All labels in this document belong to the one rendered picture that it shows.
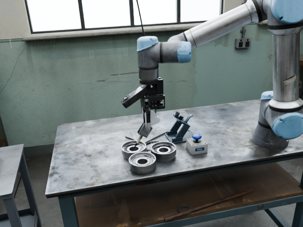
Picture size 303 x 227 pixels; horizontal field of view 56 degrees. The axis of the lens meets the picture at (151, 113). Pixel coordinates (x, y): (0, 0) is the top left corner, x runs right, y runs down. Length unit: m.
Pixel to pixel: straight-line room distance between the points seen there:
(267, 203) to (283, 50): 0.72
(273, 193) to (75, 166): 0.90
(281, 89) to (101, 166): 0.73
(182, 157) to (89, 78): 1.68
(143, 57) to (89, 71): 1.69
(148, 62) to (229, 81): 2.12
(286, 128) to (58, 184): 0.85
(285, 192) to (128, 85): 1.76
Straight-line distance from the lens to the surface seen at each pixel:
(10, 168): 1.55
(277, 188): 1.52
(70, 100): 2.76
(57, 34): 2.55
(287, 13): 1.01
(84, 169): 1.17
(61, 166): 1.22
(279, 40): 1.06
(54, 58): 2.67
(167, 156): 1.15
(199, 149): 1.21
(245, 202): 1.40
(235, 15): 1.14
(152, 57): 1.02
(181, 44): 1.02
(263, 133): 1.30
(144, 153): 1.16
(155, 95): 1.08
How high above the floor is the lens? 1.43
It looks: 23 degrees down
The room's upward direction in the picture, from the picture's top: 3 degrees counter-clockwise
